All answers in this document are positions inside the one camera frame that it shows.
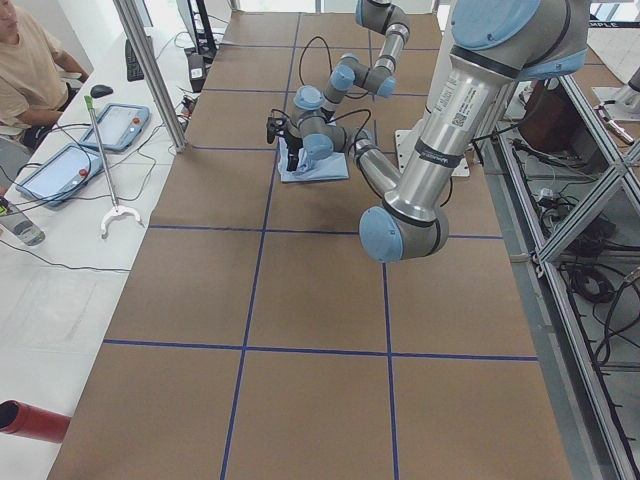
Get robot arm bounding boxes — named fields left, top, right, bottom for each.
left=321, top=0, right=410, bottom=121
left=266, top=1, right=590, bottom=263

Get far blue teach pendant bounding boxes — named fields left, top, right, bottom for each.
left=92, top=103, right=150, bottom=153

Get black computer mouse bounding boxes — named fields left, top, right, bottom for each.
left=90, top=84, right=114, bottom=99

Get near blue teach pendant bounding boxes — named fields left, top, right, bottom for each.
left=16, top=144, right=102, bottom=206

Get black keyboard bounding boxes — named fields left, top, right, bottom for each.
left=124, top=39, right=144, bottom=82

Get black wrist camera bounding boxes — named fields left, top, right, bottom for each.
left=266, top=109, right=289, bottom=144

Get light blue t-shirt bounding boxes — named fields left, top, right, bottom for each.
left=278, top=127, right=349, bottom=183

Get seated person beige shirt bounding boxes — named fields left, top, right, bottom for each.
left=1, top=1, right=89, bottom=150

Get clear water bottle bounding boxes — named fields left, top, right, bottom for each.
left=1, top=197, right=46, bottom=246

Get reacher grabber stick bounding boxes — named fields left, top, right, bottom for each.
left=84, top=95, right=143, bottom=240

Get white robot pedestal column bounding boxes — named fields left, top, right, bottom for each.
left=394, top=0, right=474, bottom=178

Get aluminium frame post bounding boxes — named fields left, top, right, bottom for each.
left=113, top=0, right=186, bottom=153

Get blue teach pendant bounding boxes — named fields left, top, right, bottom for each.
left=92, top=103, right=150, bottom=153
left=16, top=144, right=102, bottom=206

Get aluminium side frame rail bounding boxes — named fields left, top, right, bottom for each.
left=492, top=74, right=640, bottom=480

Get red cylinder bottle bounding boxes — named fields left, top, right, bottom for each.
left=1, top=400, right=71, bottom=444

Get black power adapter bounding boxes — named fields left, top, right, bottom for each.
left=187, top=53, right=207, bottom=93

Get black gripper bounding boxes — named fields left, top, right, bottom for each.
left=282, top=130, right=303, bottom=172

